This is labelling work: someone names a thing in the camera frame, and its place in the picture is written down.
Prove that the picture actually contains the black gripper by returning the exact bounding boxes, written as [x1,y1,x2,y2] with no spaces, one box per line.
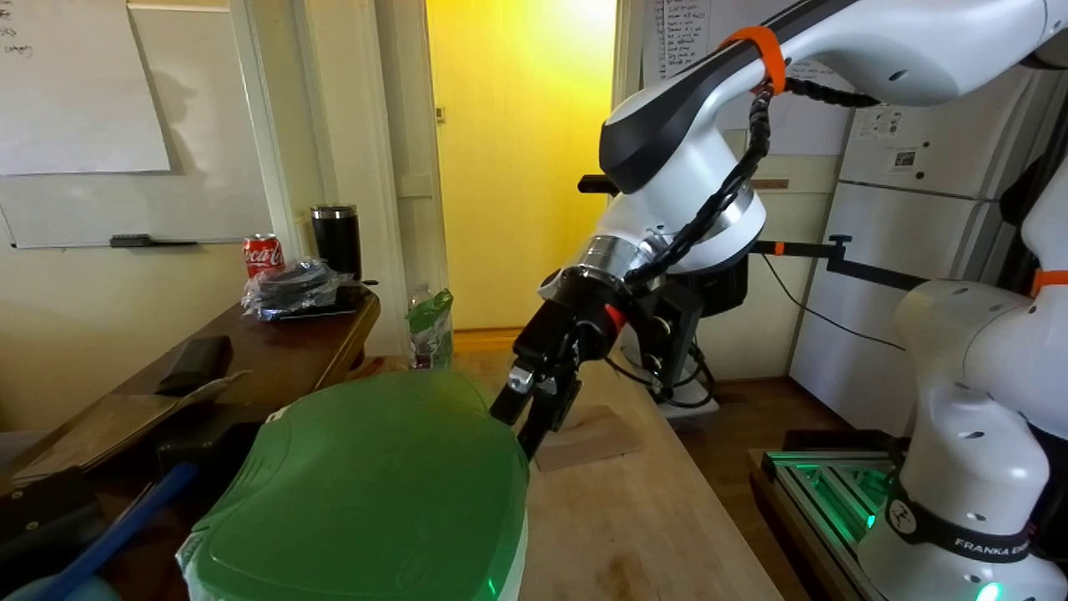
[490,266,640,457]

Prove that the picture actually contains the green trash can lid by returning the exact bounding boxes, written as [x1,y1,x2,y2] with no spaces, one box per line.
[176,371,529,601]

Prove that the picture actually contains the red soda can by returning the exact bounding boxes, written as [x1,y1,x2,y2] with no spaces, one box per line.
[243,235,285,276]

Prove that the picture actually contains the crumpled dark plastic bag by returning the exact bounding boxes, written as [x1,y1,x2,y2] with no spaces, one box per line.
[242,260,368,324]

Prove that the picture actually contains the black tumbler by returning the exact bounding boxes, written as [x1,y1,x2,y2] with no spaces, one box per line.
[311,207,362,276]

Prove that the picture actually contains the black pouch on table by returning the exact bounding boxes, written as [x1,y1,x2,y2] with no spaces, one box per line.
[157,336,235,396]

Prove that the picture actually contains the black whiteboard eraser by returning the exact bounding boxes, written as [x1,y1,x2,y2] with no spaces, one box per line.
[109,235,202,251]

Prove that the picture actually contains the dark wooden side table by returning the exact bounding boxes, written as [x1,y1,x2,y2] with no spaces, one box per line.
[0,287,380,590]

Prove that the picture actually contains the whiteboard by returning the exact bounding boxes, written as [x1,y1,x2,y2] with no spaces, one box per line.
[0,0,169,178]

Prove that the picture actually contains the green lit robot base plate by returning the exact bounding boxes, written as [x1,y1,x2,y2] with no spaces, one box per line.
[761,452,893,561]

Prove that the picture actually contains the blue handled tool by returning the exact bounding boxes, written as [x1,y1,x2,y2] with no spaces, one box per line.
[37,460,202,601]

